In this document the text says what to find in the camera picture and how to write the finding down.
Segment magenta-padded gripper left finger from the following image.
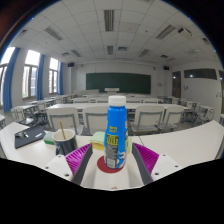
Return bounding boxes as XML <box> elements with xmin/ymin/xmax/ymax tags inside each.
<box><xmin>42</xmin><ymin>142</ymin><xmax>95</xmax><ymax>186</ymax></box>

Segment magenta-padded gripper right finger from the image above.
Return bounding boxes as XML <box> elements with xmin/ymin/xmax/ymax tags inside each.
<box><xmin>130</xmin><ymin>142</ymin><xmax>184</xmax><ymax>186</ymax></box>

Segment blue white-capped drink bottle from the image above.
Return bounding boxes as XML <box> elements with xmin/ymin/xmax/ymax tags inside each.
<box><xmin>103</xmin><ymin>95</ymin><xmax>131</xmax><ymax>170</ymax></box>

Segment dark blue white-lined cup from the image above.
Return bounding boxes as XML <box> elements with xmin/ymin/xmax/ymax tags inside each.
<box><xmin>51</xmin><ymin>128</ymin><xmax>79</xmax><ymax>157</ymax></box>

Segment flat round red coaster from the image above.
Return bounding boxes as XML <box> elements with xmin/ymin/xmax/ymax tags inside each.
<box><xmin>96</xmin><ymin>154</ymin><xmax>127</xmax><ymax>175</ymax></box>

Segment yellow-green sponge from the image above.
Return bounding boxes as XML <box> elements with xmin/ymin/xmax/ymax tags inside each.
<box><xmin>89</xmin><ymin>131</ymin><xmax>134</xmax><ymax>153</ymax></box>

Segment wooden stir stick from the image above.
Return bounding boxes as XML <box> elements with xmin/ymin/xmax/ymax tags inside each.
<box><xmin>58</xmin><ymin>120</ymin><xmax>67</xmax><ymax>141</ymax></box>

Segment green sponge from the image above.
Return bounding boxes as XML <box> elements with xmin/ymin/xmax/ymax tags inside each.
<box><xmin>42</xmin><ymin>130</ymin><xmax>56</xmax><ymax>146</ymax></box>

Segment group of white chairs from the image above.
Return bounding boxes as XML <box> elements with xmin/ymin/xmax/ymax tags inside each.
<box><xmin>10</xmin><ymin>99</ymin><xmax>217</xmax><ymax>137</ymax></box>

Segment group of white classroom desks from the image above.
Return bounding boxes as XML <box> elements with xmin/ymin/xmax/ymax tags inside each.
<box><xmin>0</xmin><ymin>92</ymin><xmax>224</xmax><ymax>129</ymax></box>

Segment white lectern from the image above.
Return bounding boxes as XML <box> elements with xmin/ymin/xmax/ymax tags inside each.
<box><xmin>103</xmin><ymin>87</ymin><xmax>121</xmax><ymax>95</ymax></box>

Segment dark door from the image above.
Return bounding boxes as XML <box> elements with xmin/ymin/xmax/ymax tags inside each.
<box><xmin>171</xmin><ymin>70</ymin><xmax>182</xmax><ymax>99</ymax></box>

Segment dark green chalkboard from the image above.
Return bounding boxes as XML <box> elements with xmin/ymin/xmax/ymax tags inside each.
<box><xmin>85</xmin><ymin>72</ymin><xmax>152</xmax><ymax>95</ymax></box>

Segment bright window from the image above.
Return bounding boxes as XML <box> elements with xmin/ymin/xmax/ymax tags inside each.
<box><xmin>0</xmin><ymin>46</ymin><xmax>16</xmax><ymax>108</ymax></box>
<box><xmin>47</xmin><ymin>57</ymin><xmax>61</xmax><ymax>96</ymax></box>
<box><xmin>21</xmin><ymin>49</ymin><xmax>41</xmax><ymax>100</ymax></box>

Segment group of ceiling lights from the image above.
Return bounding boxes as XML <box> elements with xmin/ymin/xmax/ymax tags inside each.
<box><xmin>17</xmin><ymin>8</ymin><xmax>205</xmax><ymax>60</ymax></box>

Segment dark wide wall window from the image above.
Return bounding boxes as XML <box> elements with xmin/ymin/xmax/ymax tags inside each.
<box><xmin>183</xmin><ymin>68</ymin><xmax>218</xmax><ymax>81</ymax></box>

